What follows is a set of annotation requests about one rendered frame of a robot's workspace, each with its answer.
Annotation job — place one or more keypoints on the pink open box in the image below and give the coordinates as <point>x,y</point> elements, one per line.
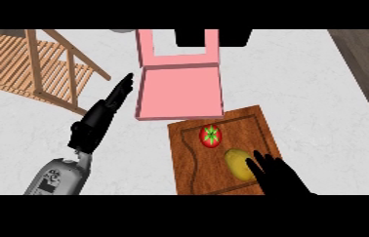
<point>181,81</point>

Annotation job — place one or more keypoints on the dark brown wooden panel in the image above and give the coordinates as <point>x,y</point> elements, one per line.
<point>356,55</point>

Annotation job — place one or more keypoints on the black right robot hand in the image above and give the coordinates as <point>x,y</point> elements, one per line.
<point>278,179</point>

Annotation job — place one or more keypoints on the wooden slatted dish rack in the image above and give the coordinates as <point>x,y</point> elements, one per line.
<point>46,68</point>

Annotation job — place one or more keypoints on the grey round object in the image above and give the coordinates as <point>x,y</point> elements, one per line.
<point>123,30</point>

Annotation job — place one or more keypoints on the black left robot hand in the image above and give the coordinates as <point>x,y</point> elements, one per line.
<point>92,124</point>

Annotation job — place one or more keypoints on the yellow lemon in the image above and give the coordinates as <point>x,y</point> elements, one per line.
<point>238,164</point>

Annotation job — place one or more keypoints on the black appliance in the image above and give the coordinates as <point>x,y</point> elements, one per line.
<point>215,37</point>

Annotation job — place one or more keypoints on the brown wooden cutting board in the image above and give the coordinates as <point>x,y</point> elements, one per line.
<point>212,169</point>

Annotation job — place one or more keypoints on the red tomato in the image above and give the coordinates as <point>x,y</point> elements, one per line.
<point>210,136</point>

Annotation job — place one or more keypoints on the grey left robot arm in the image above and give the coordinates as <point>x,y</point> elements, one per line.
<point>60,177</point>

